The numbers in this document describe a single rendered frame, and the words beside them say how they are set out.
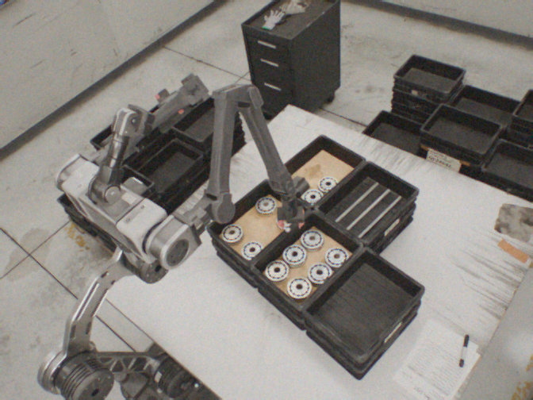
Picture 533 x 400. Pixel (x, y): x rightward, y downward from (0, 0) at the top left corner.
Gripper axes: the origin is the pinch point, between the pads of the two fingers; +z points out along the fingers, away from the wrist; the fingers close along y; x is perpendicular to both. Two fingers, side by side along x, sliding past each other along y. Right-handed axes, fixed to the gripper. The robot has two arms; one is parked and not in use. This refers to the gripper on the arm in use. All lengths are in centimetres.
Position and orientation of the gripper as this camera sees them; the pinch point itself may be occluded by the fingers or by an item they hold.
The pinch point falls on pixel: (291, 226)
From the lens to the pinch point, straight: 187.8
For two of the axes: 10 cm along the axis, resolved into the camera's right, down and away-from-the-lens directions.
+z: 1.1, 6.4, 7.6
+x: -0.2, 7.7, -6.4
